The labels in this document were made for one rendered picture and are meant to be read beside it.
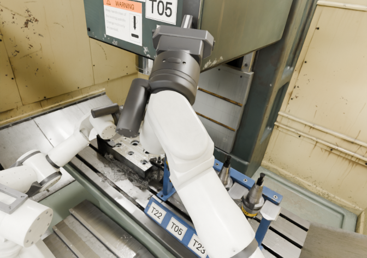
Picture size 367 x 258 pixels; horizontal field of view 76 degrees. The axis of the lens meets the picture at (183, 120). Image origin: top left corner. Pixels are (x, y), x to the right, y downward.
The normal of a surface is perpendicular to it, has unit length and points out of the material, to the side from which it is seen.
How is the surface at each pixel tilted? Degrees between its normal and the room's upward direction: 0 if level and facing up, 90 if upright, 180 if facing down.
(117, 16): 90
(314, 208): 0
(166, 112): 33
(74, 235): 8
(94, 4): 90
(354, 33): 90
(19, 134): 24
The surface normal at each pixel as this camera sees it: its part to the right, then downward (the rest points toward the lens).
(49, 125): 0.40, -0.61
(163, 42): 0.01, -0.48
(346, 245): -0.25, -0.93
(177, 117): 0.27, -0.43
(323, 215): 0.09, -0.85
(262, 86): -0.61, 0.36
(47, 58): 0.79, 0.39
